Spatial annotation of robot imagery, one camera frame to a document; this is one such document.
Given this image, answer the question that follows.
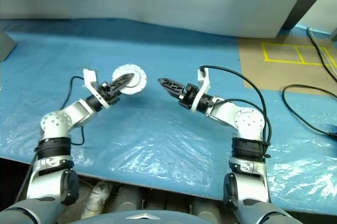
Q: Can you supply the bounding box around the brown cardboard sheet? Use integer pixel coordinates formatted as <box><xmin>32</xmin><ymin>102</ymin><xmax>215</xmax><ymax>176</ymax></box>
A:
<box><xmin>238</xmin><ymin>34</ymin><xmax>337</xmax><ymax>95</ymax></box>

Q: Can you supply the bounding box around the grey robot torso silver chevron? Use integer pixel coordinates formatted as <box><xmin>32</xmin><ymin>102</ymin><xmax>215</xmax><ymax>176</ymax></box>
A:
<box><xmin>65</xmin><ymin>209</ymin><xmax>237</xmax><ymax>224</ymax></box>

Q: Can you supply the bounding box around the round silver motor lid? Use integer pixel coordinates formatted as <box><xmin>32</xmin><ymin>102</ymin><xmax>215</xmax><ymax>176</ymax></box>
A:
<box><xmin>112</xmin><ymin>63</ymin><xmax>146</xmax><ymax>94</ymax></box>

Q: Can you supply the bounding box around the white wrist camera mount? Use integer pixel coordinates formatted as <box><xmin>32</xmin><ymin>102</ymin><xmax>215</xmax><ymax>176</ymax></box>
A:
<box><xmin>82</xmin><ymin>68</ymin><xmax>111</xmax><ymax>109</ymax></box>
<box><xmin>189</xmin><ymin>67</ymin><xmax>212</xmax><ymax>115</ymax></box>

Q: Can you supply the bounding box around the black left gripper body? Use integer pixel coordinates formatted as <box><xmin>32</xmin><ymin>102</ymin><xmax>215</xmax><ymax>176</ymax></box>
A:
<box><xmin>98</xmin><ymin>82</ymin><xmax>121</xmax><ymax>105</ymax></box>

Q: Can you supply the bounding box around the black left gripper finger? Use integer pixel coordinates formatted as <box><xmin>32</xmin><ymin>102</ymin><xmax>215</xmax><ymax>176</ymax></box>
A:
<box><xmin>110</xmin><ymin>72</ymin><xmax>136</xmax><ymax>89</ymax></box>
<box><xmin>115</xmin><ymin>74</ymin><xmax>136</xmax><ymax>96</ymax></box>

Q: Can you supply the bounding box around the black flat panel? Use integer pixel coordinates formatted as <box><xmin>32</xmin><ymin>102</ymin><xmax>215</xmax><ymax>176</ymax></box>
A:
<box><xmin>282</xmin><ymin>0</ymin><xmax>332</xmax><ymax>30</ymax></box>

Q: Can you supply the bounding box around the yellow tape marking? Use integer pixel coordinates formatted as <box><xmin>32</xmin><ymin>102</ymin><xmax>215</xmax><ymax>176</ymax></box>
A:
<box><xmin>261</xmin><ymin>42</ymin><xmax>334</xmax><ymax>67</ymax></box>

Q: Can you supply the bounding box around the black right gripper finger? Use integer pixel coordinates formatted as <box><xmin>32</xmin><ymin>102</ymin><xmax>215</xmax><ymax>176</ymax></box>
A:
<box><xmin>157</xmin><ymin>77</ymin><xmax>186</xmax><ymax>92</ymax></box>
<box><xmin>157</xmin><ymin>79</ymin><xmax>184</xmax><ymax>100</ymax></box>

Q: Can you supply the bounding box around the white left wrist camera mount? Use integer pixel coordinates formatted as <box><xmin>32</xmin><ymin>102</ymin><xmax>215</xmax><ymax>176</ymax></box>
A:
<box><xmin>82</xmin><ymin>68</ymin><xmax>111</xmax><ymax>109</ymax></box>

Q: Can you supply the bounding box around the white rounded object under table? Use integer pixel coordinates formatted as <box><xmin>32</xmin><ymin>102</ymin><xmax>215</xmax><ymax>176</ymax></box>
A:
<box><xmin>80</xmin><ymin>181</ymin><xmax>113</xmax><ymax>219</ymax></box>

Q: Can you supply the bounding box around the thin black cable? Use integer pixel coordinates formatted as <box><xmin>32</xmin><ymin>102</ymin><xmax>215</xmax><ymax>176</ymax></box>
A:
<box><xmin>307</xmin><ymin>26</ymin><xmax>337</xmax><ymax>80</ymax></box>

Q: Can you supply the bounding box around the grey box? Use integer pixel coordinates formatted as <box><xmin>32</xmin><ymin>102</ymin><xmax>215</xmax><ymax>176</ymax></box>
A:
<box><xmin>0</xmin><ymin>30</ymin><xmax>17</xmax><ymax>62</ymax></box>

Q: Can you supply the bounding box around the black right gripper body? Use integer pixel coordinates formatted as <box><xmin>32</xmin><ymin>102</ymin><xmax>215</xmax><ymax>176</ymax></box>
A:
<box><xmin>177</xmin><ymin>84</ymin><xmax>203</xmax><ymax>110</ymax></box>

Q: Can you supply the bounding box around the blue plastic table cover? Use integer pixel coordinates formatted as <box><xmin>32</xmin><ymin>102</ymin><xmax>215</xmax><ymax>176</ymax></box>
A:
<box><xmin>0</xmin><ymin>18</ymin><xmax>337</xmax><ymax>213</ymax></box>

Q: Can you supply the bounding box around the looped black power cable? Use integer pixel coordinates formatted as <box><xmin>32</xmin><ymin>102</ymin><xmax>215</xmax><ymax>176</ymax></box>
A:
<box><xmin>282</xmin><ymin>84</ymin><xmax>337</xmax><ymax>138</ymax></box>

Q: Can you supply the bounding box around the grey cable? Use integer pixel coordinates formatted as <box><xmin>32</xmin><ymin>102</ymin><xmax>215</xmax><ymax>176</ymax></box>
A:
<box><xmin>309</xmin><ymin>29</ymin><xmax>337</xmax><ymax>71</ymax></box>

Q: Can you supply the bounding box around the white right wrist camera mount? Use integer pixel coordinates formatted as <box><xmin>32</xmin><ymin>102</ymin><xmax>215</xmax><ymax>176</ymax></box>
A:
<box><xmin>189</xmin><ymin>67</ymin><xmax>212</xmax><ymax>115</ymax></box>

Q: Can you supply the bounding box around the grey rounded shape under table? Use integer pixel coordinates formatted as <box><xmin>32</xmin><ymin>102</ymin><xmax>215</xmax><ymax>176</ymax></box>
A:
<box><xmin>189</xmin><ymin>197</ymin><xmax>224</xmax><ymax>218</ymax></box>
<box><xmin>110</xmin><ymin>186</ymin><xmax>144</xmax><ymax>213</ymax></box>

